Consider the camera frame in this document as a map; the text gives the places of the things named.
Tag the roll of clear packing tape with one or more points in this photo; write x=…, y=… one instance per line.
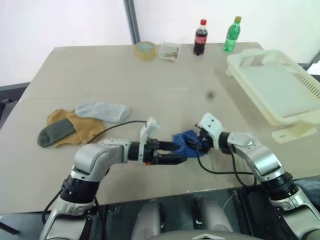
x=145, y=51

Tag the light grey sock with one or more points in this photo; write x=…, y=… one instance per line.
x=103, y=111

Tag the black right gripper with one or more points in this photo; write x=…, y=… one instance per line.
x=205, y=143

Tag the grey window frame post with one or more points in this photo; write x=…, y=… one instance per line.
x=132, y=22

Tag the blue sock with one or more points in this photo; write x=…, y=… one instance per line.
x=183, y=140

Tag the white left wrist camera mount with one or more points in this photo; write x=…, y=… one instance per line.
x=149, y=130

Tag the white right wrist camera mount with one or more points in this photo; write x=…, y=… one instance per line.
x=212, y=126

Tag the cream plastic basket tray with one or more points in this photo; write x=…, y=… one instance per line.
x=277, y=87

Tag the silver rounded robot leg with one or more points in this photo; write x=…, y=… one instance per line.
x=215, y=217
x=147, y=220

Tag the mustard yellow sock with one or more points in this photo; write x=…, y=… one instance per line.
x=86, y=128

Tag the clear box of coloured clips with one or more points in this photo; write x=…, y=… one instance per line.
x=170, y=53

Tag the cola bottle with red label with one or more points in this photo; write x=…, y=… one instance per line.
x=200, y=41

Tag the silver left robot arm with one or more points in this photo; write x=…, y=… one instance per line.
x=95, y=160

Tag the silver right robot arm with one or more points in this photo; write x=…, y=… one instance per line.
x=265, y=162

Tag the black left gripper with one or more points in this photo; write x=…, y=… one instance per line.
x=151, y=152

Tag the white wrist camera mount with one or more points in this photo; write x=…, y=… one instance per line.
x=212, y=126
x=149, y=130

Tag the green plastic soda bottle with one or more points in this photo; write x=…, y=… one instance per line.
x=232, y=35

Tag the dark green sock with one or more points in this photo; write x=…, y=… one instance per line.
x=55, y=133

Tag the blue jeans leg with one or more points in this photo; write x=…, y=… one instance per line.
x=308, y=188

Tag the dark grey bench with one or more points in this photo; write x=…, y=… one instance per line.
x=11, y=100

